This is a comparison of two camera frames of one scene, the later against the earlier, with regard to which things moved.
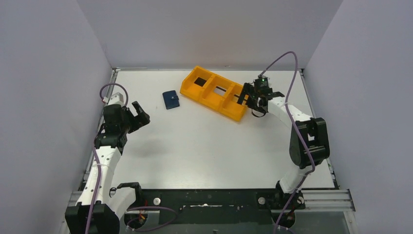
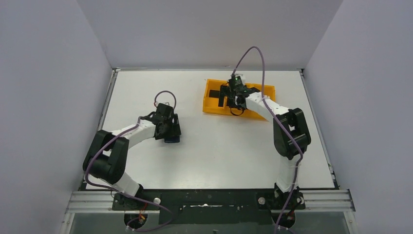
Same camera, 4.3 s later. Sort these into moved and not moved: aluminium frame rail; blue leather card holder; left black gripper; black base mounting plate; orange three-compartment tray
Moved: orange three-compartment tray; left black gripper; blue leather card holder
Not moved: aluminium frame rail; black base mounting plate
